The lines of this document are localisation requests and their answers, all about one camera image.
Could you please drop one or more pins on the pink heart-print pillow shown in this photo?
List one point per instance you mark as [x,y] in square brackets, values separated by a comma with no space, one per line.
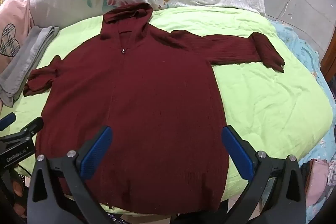
[13,22]

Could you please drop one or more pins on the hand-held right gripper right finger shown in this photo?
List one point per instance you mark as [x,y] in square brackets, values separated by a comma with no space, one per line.
[237,153]

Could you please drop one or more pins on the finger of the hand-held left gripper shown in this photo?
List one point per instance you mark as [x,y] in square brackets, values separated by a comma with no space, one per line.
[6,121]
[29,130]

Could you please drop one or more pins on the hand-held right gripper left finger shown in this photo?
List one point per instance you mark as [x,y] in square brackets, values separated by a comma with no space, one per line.
[95,153]

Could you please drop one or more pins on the light green bed sheet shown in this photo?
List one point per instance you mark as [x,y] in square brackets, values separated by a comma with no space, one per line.
[262,98]

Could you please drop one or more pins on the brown wooden furniture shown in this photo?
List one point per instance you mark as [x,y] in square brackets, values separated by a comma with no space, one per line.
[330,58]

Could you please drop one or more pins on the grey folded cloth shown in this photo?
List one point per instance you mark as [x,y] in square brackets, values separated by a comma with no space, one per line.
[25,61]

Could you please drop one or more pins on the blue floral bed sheet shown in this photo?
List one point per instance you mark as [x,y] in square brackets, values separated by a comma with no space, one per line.
[302,45]

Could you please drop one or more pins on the maroon hooded sweater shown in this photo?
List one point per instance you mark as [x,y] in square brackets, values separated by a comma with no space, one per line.
[136,108]

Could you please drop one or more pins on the pink folded cloth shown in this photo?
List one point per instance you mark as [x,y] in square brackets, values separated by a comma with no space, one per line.
[317,182]

